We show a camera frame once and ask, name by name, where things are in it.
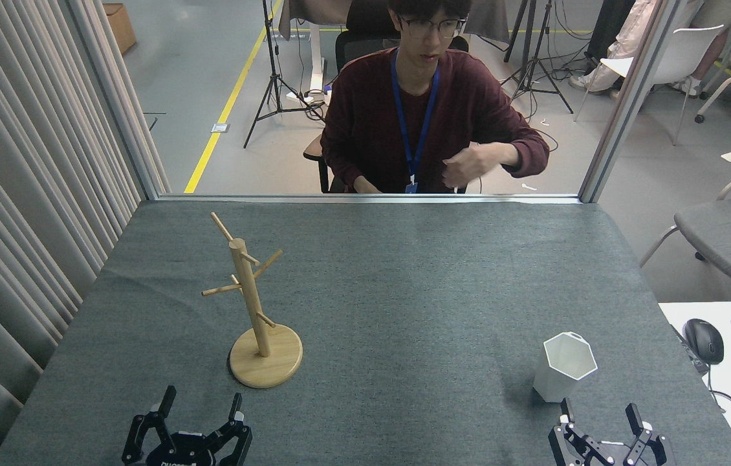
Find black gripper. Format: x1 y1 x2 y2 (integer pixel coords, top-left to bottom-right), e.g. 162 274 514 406
548 397 675 466
122 386 254 466

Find white hexagonal cup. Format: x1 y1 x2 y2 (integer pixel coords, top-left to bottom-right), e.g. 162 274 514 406
532 331 598 403

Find wooden cup rack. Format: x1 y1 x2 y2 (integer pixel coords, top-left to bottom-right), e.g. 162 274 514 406
201 212 304 390

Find person's left hand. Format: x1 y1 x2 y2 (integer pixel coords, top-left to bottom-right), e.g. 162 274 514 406
442 143 503 189

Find black computer mouse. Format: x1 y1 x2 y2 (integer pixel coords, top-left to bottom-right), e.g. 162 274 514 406
683 318 725 365

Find grey table cloth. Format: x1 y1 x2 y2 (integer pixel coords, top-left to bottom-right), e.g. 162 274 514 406
0 199 731 466

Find beige pleated curtain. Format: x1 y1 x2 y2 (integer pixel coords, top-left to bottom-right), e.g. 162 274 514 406
0 0 146 466

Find black tripod stand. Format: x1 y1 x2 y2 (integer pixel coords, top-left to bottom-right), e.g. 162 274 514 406
243 0 327 149
499 0 574 116

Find white plastic chair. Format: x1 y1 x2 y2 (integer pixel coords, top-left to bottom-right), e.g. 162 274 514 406
574 25 726 146

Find person in the background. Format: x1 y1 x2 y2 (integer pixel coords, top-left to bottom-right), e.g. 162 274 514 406
569 0 731 98

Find cardboard box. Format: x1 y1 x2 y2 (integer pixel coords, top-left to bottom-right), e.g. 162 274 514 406
103 3 137 55

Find black office chair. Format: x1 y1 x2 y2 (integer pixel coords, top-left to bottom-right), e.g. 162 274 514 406
303 0 470 194

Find black-framed glasses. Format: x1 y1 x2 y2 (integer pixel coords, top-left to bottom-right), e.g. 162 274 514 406
398 17 468 39

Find blue lanyard with badge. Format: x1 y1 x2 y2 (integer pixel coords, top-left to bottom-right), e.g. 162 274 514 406
391 48 441 195

